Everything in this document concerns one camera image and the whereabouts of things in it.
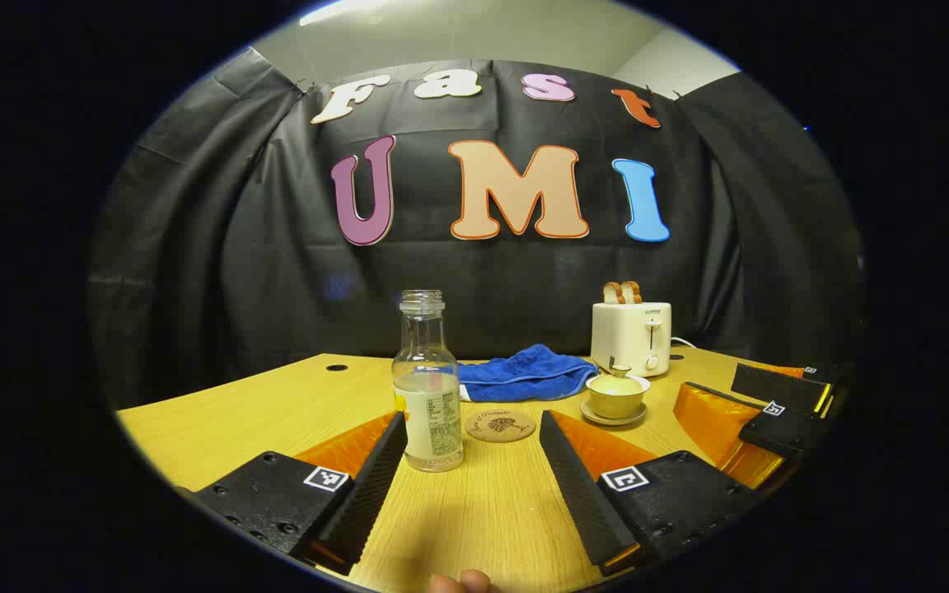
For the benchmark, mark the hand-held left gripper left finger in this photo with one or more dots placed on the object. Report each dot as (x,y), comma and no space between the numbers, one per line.
(367,494)

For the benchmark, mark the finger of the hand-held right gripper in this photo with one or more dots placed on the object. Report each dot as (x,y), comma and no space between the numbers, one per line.
(783,428)
(771,385)

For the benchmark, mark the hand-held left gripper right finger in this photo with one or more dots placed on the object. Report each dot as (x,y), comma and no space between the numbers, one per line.
(577,494)

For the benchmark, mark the yellow ceramic teacup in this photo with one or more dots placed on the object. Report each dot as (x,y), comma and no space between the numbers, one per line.
(616,405)

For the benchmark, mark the round wooden coaster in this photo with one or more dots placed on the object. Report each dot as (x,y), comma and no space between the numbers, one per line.
(500,426)

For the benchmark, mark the clear glass water bottle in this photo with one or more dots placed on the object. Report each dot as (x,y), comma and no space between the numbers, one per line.
(427,395)

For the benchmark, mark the yellow ceramic saucer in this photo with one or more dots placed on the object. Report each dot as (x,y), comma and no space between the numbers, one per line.
(610,420)

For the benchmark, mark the blue towel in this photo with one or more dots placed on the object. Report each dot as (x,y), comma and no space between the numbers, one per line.
(524,375)

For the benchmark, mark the white toaster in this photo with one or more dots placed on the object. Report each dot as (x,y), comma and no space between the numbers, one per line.
(627,338)

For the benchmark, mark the toast slice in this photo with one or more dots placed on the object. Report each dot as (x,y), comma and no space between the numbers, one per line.
(632,292)
(612,293)

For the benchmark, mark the black backdrop cloth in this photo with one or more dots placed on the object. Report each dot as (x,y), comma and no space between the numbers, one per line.
(236,247)

